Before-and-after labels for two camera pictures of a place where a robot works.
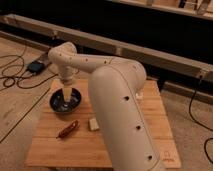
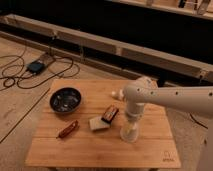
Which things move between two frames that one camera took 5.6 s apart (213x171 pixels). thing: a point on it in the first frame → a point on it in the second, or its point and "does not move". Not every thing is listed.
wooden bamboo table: [73, 140] does not move
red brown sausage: [66, 131] does not move
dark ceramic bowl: [60, 105] does not move
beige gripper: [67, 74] → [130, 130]
